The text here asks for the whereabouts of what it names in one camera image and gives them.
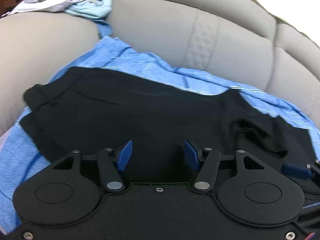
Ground black pants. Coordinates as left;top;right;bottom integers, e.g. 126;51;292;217
19;65;320;233

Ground blue plaid cloth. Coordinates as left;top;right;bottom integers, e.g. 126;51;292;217
1;36;319;234

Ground beige leather sofa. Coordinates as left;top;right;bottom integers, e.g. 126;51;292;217
1;0;319;133

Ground light blue garment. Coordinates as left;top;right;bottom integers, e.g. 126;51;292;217
64;0;112;21

